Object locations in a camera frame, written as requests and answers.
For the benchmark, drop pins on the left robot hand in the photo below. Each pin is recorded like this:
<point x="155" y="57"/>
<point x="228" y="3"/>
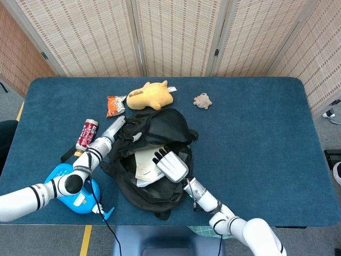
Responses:
<point x="113" y="129"/>

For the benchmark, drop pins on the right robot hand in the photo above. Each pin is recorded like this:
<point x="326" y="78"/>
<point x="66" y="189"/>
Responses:
<point x="171" y="166"/>

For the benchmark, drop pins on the white book yellow spine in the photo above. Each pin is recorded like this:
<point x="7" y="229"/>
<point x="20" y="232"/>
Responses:
<point x="145" y="165"/>

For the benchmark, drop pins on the black backpack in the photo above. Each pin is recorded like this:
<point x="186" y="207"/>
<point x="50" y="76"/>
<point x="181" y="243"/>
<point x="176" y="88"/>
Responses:
<point x="165" y="125"/>

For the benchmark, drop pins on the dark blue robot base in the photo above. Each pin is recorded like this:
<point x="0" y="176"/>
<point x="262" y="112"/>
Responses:
<point x="167" y="242"/>

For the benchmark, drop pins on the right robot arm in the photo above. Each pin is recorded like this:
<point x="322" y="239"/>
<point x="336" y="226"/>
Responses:
<point x="207" y="200"/>

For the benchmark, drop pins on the orange snack packet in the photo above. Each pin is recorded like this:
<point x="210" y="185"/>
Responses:
<point x="115" y="106"/>

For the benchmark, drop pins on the red label drink bottle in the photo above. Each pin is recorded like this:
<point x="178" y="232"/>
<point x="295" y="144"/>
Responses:
<point x="86" y="133"/>

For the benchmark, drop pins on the yellow plush toy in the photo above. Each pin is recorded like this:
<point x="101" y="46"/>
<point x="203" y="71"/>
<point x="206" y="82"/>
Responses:
<point x="149" y="96"/>

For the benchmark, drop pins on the green checkered cloth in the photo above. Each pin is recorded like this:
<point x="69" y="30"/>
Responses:
<point x="199" y="230"/>

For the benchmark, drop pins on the small brown plush toy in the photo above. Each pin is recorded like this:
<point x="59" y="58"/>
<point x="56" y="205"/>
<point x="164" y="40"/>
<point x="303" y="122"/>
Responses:
<point x="202" y="101"/>

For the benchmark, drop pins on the blue detergent pump bottle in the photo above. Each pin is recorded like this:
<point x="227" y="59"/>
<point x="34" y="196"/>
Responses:
<point x="80" y="209"/>

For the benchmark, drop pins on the beige woven screen panel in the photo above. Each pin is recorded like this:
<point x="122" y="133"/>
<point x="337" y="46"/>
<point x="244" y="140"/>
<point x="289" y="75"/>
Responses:
<point x="178" y="40"/>
<point x="319" y="66"/>
<point x="253" y="40"/>
<point x="88" y="40"/>

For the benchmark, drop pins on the yellow floor tape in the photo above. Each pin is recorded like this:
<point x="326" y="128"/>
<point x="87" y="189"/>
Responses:
<point x="20" y="112"/>
<point x="85" y="240"/>

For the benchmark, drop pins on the black screen hinge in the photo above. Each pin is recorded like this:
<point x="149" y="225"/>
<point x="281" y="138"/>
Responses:
<point x="216" y="52"/>
<point x="44" y="55"/>

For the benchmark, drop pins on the blue table cloth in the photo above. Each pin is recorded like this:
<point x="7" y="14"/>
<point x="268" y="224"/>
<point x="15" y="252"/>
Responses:
<point x="266" y="120"/>

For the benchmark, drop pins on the black screen foot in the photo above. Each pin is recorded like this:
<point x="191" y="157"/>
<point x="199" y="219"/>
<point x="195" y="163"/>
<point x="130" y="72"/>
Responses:
<point x="3" y="87"/>

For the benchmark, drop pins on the brown woven screen panel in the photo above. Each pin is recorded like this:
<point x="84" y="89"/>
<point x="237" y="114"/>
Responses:
<point x="16" y="53"/>

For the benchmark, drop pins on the black box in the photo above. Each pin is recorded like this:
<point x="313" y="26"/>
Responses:
<point x="333" y="157"/>

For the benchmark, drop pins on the white black floor object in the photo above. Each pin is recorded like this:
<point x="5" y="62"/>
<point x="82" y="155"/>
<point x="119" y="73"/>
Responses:
<point x="329" y="114"/>

